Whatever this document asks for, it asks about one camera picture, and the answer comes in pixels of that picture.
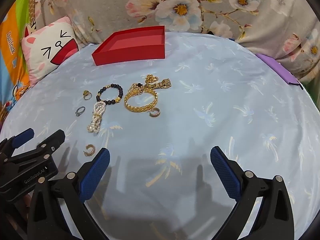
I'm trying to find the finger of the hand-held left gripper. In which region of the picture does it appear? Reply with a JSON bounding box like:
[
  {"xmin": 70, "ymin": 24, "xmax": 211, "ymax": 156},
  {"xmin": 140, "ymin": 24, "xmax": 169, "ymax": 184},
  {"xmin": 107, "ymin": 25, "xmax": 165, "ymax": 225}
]
[
  {"xmin": 0, "ymin": 128, "xmax": 35, "ymax": 157},
  {"xmin": 6, "ymin": 129, "xmax": 66, "ymax": 167}
]

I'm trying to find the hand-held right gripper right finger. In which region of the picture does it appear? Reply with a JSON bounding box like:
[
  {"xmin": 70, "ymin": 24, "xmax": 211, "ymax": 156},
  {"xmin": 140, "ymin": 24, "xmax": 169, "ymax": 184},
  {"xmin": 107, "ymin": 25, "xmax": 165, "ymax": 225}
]
[{"xmin": 210, "ymin": 146, "xmax": 295, "ymax": 240}]

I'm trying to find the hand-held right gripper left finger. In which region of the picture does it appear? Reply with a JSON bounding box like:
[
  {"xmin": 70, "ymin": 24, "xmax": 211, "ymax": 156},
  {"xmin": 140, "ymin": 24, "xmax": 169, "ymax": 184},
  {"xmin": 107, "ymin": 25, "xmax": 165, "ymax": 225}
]
[{"xmin": 27, "ymin": 148, "xmax": 111, "ymax": 240}]

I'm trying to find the white pearl bracelet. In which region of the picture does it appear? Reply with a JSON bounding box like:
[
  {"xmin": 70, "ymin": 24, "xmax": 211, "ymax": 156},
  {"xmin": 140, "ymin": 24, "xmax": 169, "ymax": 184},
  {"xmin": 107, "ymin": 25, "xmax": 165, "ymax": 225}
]
[{"xmin": 87, "ymin": 101, "xmax": 105, "ymax": 134}]

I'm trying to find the gold braided bangle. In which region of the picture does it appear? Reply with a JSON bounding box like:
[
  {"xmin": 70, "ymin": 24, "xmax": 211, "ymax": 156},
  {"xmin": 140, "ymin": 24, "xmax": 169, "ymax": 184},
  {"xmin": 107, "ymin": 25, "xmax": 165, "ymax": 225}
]
[{"xmin": 124, "ymin": 89, "xmax": 159, "ymax": 113}]

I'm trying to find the black bead bracelet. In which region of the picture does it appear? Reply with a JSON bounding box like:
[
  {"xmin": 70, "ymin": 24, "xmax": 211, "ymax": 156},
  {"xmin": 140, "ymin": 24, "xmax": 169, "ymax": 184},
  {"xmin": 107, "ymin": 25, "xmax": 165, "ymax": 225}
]
[{"xmin": 96, "ymin": 83, "xmax": 124, "ymax": 105}]

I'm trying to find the gold chain necklace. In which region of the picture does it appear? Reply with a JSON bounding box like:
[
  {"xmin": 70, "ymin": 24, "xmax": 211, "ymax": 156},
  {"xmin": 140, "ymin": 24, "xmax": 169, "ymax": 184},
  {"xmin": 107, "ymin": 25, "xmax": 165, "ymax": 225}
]
[{"xmin": 127, "ymin": 81, "xmax": 148, "ymax": 96}]

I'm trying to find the red tray box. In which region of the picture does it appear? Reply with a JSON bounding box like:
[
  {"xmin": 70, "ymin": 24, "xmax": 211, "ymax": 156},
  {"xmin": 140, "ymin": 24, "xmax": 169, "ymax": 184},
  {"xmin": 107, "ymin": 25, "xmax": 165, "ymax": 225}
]
[{"xmin": 91, "ymin": 25, "xmax": 166, "ymax": 66}]

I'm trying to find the light blue palm-print sheet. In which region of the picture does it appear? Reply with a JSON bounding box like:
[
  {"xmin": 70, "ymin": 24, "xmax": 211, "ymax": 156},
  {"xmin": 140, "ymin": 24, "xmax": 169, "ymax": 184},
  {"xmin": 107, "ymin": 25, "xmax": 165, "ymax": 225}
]
[{"xmin": 0, "ymin": 31, "xmax": 318, "ymax": 240}]

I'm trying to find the colourful cartoon cloth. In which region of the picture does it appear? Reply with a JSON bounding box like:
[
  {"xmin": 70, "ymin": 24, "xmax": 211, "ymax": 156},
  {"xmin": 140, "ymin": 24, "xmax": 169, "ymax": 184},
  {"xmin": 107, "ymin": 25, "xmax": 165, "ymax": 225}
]
[{"xmin": 0, "ymin": 0, "xmax": 34, "ymax": 124}]

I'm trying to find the white cat face pillow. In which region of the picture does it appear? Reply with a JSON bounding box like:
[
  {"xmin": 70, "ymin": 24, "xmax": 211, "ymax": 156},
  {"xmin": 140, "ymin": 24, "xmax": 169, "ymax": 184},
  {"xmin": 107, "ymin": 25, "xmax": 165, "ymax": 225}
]
[{"xmin": 21, "ymin": 16, "xmax": 80, "ymax": 88}]

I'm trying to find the purple flat case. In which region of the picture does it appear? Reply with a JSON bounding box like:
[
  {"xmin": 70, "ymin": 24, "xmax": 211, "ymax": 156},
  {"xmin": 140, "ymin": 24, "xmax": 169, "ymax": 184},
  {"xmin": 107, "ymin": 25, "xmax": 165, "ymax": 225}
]
[{"xmin": 255, "ymin": 53, "xmax": 304, "ymax": 89}]

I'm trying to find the grey floral blanket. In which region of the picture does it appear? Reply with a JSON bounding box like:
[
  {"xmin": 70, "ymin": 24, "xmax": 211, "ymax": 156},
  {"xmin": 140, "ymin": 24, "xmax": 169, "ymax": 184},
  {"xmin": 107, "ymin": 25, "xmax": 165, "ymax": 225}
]
[{"xmin": 25, "ymin": 0, "xmax": 320, "ymax": 83}]

